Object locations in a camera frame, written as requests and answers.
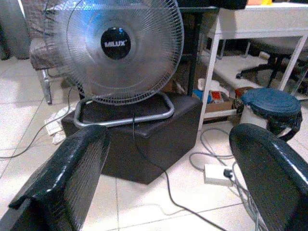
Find white papers on floor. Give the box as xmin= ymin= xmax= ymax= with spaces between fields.
xmin=44 ymin=108 xmax=77 ymax=145

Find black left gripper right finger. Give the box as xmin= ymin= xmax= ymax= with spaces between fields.
xmin=229 ymin=123 xmax=308 ymax=231

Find grey Milux floor fan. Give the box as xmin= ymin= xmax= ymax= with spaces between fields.
xmin=47 ymin=0 xmax=185 ymax=128

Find cardboard box with clutter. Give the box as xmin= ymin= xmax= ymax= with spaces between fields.
xmin=192 ymin=83 xmax=241 ymax=121

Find brown patterned fabric chair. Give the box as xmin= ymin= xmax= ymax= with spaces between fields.
xmin=24 ymin=0 xmax=73 ymax=105

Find white power strip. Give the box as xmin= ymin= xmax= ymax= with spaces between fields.
xmin=203 ymin=164 xmax=235 ymax=186

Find thin dark floor cable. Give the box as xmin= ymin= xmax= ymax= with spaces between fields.
xmin=0 ymin=86 xmax=73 ymax=159

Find black leather ottoman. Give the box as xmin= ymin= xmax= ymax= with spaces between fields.
xmin=61 ymin=92 xmax=203 ymax=185

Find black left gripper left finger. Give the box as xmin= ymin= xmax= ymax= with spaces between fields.
xmin=8 ymin=124 xmax=111 ymax=231

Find white bin with blue bag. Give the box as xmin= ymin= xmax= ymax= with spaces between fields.
xmin=237 ymin=88 xmax=303 ymax=142

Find black fan power cable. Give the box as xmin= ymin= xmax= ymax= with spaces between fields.
xmin=131 ymin=113 xmax=228 ymax=231

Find grey power strip cable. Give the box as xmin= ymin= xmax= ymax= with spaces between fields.
xmin=189 ymin=127 xmax=268 ymax=231

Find white metal frame table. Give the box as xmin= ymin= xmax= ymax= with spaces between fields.
xmin=196 ymin=3 xmax=308 ymax=139

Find black frame table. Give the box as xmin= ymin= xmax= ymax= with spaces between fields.
xmin=179 ymin=6 xmax=219 ymax=91

